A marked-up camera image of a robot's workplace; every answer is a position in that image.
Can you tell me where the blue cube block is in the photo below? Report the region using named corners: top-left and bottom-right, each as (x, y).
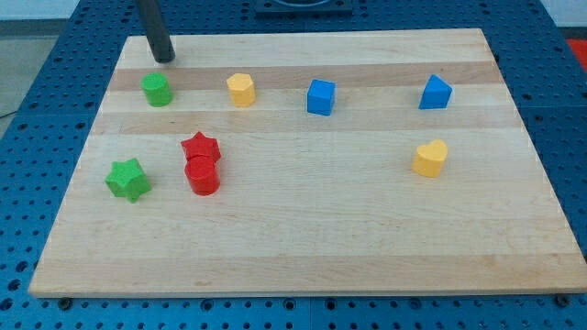
top-left (306, 80), bottom-right (336, 116)

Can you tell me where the red cylinder block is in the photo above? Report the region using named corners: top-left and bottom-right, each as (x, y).
top-left (184, 156), bottom-right (220, 196)

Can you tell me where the red star block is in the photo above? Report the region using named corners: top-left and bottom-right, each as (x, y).
top-left (181, 131), bottom-right (222, 162)

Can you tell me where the green star block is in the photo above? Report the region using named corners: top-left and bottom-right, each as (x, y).
top-left (105, 158), bottom-right (152, 203)

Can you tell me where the yellow heart block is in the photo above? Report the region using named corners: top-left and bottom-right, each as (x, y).
top-left (412, 139), bottom-right (449, 178)

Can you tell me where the wooden board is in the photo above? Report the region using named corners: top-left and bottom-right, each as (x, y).
top-left (29, 28), bottom-right (586, 298)

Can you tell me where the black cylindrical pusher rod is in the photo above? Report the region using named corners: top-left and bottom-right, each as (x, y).
top-left (135, 0), bottom-right (175, 63)

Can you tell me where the blue triangle block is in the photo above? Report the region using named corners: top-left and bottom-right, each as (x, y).
top-left (418, 74), bottom-right (453, 110)

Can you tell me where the green cylinder block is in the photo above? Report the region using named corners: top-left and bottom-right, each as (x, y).
top-left (140, 72), bottom-right (173, 107)

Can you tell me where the yellow pentagon block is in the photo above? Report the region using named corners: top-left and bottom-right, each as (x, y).
top-left (227, 73), bottom-right (256, 107)

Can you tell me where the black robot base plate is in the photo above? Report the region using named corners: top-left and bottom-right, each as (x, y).
top-left (254, 0), bottom-right (353, 15)

